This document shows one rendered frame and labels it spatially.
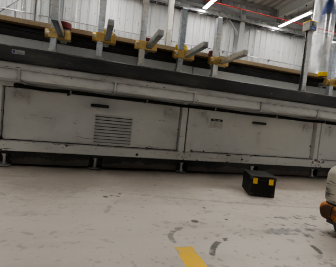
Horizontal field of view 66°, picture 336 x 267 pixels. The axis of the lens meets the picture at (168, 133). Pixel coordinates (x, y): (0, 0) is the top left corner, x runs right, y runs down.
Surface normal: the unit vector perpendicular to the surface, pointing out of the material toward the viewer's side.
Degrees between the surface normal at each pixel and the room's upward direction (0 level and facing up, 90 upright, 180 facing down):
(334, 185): 90
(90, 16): 90
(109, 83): 90
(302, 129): 90
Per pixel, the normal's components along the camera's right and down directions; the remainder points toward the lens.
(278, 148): 0.29, 0.07
